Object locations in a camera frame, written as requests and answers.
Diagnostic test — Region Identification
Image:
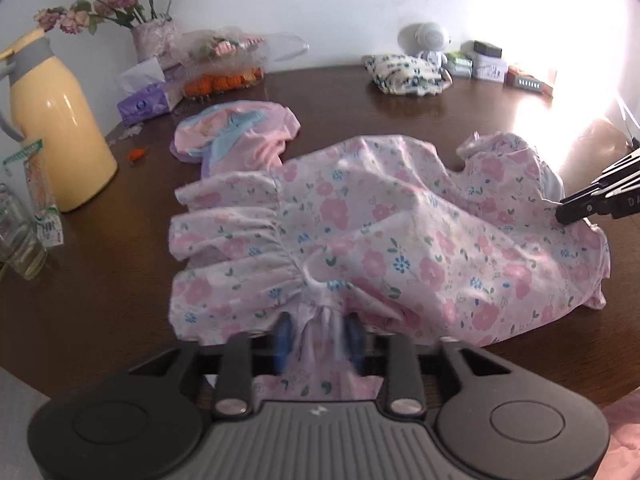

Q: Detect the pink floral dress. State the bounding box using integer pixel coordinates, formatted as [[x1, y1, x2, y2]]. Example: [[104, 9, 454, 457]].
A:
[[169, 133, 611, 401]]

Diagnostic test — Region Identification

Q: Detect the red brown small box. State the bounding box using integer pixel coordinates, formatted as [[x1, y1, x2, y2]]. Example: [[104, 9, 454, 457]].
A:
[[504, 66, 553, 98]]

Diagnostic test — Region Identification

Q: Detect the white printed small box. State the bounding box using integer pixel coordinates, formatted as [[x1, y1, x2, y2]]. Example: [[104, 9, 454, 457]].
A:
[[471, 52, 509, 84]]

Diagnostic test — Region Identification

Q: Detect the small black box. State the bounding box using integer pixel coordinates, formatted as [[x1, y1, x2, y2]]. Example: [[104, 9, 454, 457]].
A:
[[473, 40, 502, 58]]

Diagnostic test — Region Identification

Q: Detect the green white small box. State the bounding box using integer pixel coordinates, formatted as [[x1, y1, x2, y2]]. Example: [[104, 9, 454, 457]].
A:
[[444, 51, 473, 78]]

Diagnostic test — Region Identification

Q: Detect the pink and blue garment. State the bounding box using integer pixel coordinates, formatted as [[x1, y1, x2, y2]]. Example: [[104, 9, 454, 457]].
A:
[[170, 101, 300, 179]]

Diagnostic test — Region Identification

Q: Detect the white blue patterned folded cloth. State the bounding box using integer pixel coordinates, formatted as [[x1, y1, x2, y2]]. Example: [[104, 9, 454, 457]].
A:
[[363, 54, 452, 96]]

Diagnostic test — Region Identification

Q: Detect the small orange scrap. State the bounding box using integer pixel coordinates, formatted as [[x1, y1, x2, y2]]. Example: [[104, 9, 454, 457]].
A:
[[127, 148, 146, 165]]

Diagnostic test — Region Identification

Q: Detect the white robot figurine speaker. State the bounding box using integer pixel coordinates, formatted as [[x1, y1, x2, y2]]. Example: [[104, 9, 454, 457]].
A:
[[398, 22, 451, 68]]

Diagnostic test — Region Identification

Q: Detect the plastic bag with oranges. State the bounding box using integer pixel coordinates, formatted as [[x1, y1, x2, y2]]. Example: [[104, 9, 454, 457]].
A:
[[170, 28, 309, 100]]

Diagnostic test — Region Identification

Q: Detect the purple tissue pack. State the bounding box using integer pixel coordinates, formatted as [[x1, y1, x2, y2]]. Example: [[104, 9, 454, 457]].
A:
[[116, 56, 183, 127]]

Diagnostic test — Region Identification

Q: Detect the yellow thermos jug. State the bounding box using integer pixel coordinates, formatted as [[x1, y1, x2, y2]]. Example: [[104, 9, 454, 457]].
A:
[[1, 27, 118, 212]]

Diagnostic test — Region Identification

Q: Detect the pink flower bouquet vase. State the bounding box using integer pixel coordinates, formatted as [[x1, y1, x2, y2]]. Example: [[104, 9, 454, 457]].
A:
[[34, 0, 180, 68]]

